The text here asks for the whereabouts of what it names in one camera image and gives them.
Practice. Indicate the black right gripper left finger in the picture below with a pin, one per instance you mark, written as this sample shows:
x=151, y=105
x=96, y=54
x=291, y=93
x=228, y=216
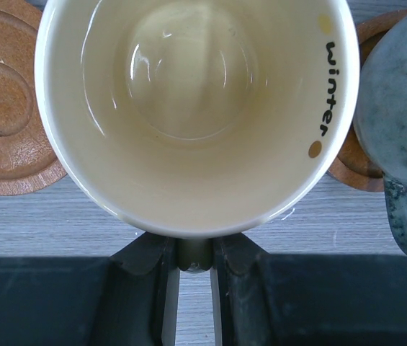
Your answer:
x=129, y=298

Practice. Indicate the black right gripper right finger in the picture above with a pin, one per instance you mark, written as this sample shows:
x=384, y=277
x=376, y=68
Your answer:
x=306, y=299

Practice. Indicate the brown wooden coaster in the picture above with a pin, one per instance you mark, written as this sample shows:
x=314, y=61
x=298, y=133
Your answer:
x=27, y=161
x=352, y=166

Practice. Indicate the cream mug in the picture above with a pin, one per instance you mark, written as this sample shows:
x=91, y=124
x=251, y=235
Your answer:
x=196, y=119

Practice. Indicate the grey green ceramic mug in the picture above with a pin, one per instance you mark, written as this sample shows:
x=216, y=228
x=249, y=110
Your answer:
x=380, y=122

